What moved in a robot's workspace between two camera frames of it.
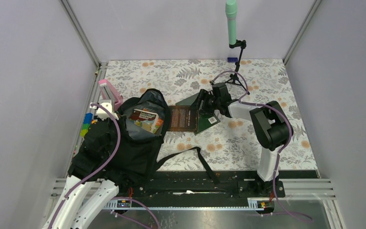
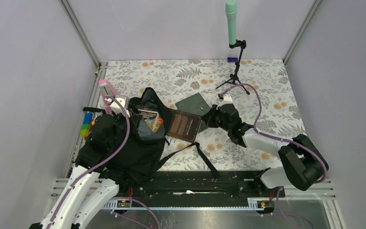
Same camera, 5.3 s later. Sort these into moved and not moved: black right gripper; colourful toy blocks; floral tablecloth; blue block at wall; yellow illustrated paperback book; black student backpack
Moved: yellow illustrated paperback book; black right gripper
Not moved: blue block at wall; colourful toy blocks; black student backpack; floral tablecloth
